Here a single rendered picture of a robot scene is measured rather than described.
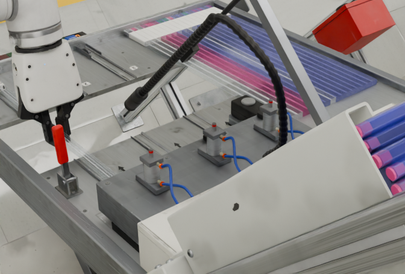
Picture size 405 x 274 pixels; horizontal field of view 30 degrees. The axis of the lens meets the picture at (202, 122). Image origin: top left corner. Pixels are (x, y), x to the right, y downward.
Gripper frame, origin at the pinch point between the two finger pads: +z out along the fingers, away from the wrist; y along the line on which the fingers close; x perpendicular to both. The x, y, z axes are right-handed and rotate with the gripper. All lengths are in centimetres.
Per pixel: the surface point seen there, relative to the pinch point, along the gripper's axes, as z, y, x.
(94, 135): 41, 49, 86
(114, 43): -3.1, 28.9, 27.4
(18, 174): 2.6, -10.0, -4.9
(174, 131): 3.4, 16.7, -9.9
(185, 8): -5, 50, 29
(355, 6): 4, 93, 17
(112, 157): 3.4, 4.1, -10.1
